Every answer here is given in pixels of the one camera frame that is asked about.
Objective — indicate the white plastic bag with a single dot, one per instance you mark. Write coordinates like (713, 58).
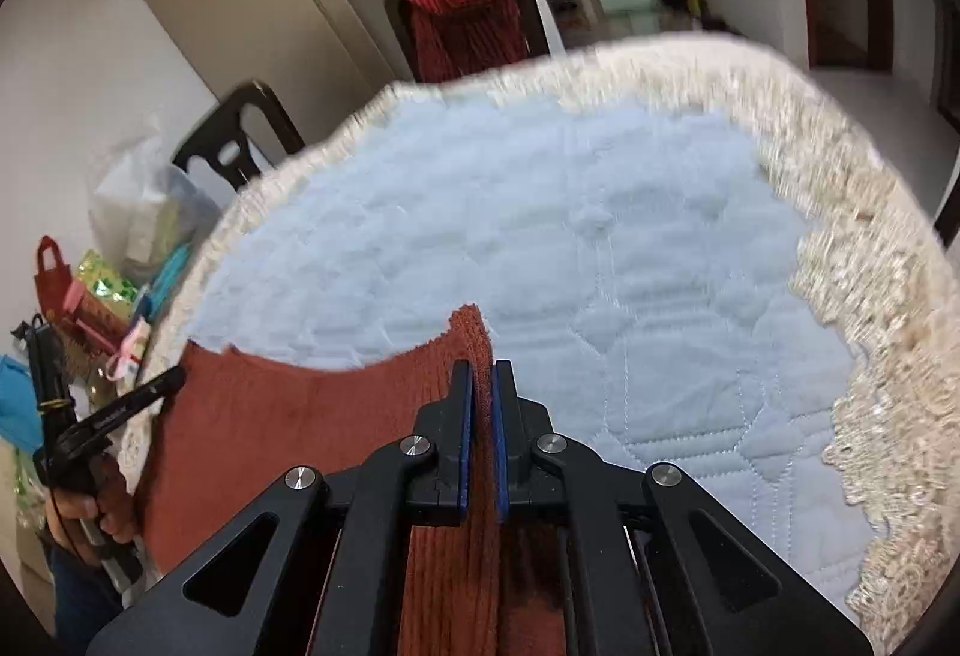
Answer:
(142, 199)

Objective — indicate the pink clear gift bag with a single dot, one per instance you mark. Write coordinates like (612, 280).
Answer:
(90, 322)

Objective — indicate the cream box with pink ribbon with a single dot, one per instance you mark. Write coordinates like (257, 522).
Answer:
(131, 349)

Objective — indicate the person's left hand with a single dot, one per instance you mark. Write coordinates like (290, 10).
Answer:
(105, 491)

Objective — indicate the red checked garment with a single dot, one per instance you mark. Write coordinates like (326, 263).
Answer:
(457, 11)

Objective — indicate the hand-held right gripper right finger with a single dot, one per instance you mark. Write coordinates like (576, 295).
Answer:
(499, 431)

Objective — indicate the teal lace-patterned item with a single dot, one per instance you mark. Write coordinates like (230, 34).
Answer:
(169, 277)

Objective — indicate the cyan plastic item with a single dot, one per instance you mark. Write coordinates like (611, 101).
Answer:
(19, 401)

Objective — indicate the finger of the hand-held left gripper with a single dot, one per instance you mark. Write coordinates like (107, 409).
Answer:
(120, 412)

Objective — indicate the red gift bag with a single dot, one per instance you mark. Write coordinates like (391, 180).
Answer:
(52, 296)

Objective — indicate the rust knit sweater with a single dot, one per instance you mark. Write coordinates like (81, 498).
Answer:
(300, 416)

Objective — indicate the green leaf print packet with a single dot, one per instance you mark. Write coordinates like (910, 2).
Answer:
(105, 281)

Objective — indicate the person's left forearm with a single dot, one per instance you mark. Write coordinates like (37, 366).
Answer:
(75, 596)

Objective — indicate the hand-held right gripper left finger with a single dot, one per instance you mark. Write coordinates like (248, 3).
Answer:
(466, 416)

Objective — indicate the dark wooden chair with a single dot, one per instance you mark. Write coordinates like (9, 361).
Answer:
(262, 101)
(534, 11)

